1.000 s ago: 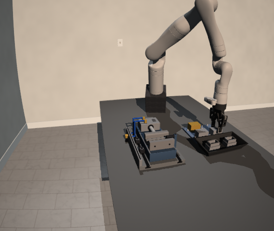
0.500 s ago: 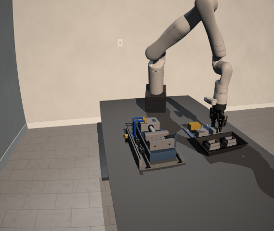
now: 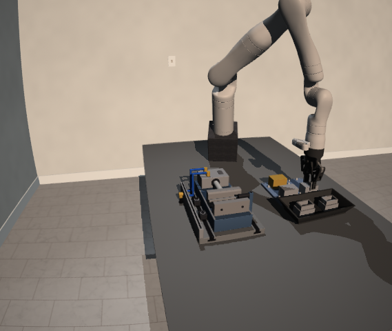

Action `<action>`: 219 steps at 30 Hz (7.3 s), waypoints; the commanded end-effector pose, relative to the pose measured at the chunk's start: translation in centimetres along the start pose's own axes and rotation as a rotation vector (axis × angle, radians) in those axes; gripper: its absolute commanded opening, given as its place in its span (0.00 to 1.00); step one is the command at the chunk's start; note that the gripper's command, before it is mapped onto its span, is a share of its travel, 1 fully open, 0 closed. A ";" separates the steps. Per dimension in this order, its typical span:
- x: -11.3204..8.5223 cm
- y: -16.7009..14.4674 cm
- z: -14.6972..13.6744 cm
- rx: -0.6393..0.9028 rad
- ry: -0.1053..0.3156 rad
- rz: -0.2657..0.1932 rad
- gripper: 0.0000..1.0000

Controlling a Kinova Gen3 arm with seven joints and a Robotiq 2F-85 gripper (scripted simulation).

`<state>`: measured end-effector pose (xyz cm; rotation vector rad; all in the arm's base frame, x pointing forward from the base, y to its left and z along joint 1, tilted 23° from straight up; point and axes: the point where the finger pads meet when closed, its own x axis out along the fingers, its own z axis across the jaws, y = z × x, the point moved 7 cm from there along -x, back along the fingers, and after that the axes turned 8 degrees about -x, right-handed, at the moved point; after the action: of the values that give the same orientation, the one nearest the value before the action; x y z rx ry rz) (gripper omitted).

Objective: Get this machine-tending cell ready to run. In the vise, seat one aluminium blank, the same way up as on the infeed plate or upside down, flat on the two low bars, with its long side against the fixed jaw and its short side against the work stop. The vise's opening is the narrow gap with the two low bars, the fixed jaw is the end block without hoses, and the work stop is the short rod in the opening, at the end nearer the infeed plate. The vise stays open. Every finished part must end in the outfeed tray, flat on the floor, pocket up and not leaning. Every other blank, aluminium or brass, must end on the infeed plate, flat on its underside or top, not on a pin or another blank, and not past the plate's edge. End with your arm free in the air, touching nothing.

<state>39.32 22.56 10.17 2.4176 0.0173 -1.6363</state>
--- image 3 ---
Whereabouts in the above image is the orange rectangular block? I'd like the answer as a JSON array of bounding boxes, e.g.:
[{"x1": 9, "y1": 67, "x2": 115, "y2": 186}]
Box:
[{"x1": 268, "y1": 174, "x2": 287, "y2": 189}]

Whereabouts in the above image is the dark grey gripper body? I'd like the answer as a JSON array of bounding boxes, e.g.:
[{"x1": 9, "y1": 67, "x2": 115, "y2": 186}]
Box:
[{"x1": 304, "y1": 148, "x2": 324, "y2": 171}]

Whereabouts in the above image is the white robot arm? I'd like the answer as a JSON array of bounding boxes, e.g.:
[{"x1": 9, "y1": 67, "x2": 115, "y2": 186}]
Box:
[{"x1": 208, "y1": 0, "x2": 333, "y2": 150}]

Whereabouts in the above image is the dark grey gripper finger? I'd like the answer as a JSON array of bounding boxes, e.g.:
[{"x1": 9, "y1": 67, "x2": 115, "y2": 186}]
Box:
[
  {"x1": 309, "y1": 161, "x2": 325, "y2": 191},
  {"x1": 300, "y1": 155, "x2": 310, "y2": 182}
]

